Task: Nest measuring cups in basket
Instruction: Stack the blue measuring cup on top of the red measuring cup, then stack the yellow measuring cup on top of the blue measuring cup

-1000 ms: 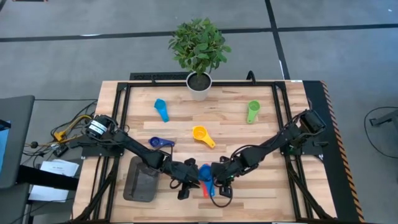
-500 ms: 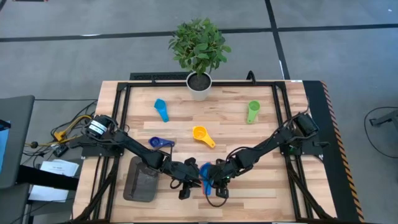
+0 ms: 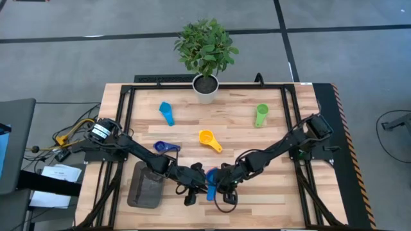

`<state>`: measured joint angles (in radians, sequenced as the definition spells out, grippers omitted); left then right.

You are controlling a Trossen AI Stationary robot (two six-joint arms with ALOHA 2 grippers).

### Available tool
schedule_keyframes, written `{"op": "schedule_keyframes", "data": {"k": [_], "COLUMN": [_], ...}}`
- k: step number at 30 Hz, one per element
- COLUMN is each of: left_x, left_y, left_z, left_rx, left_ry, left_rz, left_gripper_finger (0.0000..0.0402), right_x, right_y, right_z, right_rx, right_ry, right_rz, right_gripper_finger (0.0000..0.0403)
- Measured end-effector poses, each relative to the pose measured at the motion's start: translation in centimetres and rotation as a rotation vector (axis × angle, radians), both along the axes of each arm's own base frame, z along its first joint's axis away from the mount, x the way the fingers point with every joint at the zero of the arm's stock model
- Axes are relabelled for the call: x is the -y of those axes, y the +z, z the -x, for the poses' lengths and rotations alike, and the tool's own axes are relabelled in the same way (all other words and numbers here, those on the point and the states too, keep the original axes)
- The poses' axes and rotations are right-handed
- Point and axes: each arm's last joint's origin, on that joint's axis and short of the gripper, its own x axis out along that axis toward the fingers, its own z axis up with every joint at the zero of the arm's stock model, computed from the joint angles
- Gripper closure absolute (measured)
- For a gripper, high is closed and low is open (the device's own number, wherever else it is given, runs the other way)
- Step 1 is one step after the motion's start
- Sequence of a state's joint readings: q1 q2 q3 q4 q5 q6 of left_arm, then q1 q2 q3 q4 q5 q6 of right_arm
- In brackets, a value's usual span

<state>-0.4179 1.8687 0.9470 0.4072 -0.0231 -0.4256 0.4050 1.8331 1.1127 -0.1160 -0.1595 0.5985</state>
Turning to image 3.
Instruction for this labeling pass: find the white paper sheet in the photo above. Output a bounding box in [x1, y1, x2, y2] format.
[41, 164, 83, 183]
[29, 191, 72, 209]

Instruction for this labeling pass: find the light blue measuring cup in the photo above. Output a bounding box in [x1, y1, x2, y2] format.
[159, 101, 176, 127]

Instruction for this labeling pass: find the grey chair base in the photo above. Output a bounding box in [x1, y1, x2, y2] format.
[381, 112, 411, 137]

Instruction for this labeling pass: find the yellow plastic measuring cup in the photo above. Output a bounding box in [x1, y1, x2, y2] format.
[198, 129, 223, 153]

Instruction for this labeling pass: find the grey mesh basket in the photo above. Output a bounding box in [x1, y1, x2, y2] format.
[127, 160, 165, 209]

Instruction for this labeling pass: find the black floor cable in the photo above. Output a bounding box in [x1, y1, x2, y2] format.
[375, 110, 411, 164]

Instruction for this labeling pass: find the black mat with hazard stripe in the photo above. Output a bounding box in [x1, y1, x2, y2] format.
[313, 82, 378, 230]

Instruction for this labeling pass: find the black floor grate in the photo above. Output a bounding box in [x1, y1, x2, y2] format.
[134, 74, 197, 83]

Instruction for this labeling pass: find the grey desk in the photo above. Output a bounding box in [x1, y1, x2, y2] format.
[0, 98, 37, 196]

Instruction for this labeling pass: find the blue panel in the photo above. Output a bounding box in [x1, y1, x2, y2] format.
[0, 124, 12, 179]

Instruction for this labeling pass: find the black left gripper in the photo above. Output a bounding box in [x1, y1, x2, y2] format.
[175, 162, 208, 207]

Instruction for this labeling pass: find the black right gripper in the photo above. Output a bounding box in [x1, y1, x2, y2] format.
[215, 162, 253, 205]

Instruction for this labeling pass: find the green plant in white pot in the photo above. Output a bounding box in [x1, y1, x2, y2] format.
[173, 18, 240, 105]

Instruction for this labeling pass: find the black cable bundle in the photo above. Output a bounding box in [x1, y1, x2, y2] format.
[24, 102, 101, 162]

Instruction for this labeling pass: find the black bar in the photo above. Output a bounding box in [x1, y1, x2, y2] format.
[17, 169, 82, 197]

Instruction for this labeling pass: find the small black power box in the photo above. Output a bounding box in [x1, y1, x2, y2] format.
[54, 149, 71, 163]

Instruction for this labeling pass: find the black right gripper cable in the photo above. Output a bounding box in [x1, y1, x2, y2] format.
[213, 189, 239, 214]

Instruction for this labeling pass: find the green plastic measuring cup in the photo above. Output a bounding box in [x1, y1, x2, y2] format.
[254, 103, 270, 128]

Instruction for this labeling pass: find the yellow cable with connector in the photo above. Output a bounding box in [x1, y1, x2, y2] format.
[56, 118, 96, 148]

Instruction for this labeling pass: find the medium blue measuring cup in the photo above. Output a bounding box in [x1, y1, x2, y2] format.
[205, 168, 221, 202]

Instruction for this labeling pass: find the small dark blue measuring cup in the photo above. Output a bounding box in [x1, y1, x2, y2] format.
[153, 141, 181, 154]

